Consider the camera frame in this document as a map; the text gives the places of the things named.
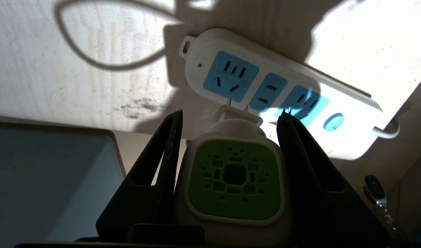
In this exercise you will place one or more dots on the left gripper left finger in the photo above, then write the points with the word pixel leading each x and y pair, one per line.
pixel 169 179

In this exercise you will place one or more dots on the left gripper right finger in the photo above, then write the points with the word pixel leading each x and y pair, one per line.
pixel 300 179

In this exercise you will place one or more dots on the white green mosquito repellent device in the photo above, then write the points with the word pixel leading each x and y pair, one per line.
pixel 234 179

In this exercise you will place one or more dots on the white blue power strip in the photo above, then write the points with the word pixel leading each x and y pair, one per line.
pixel 262 86

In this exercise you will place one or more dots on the black silver key fob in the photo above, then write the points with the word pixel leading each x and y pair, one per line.
pixel 374 190

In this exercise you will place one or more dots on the grey tray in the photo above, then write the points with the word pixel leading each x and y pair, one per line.
pixel 48 182

